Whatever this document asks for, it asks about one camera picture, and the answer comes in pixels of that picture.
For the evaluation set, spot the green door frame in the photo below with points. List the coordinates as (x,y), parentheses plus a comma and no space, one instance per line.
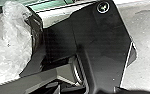
(57,6)

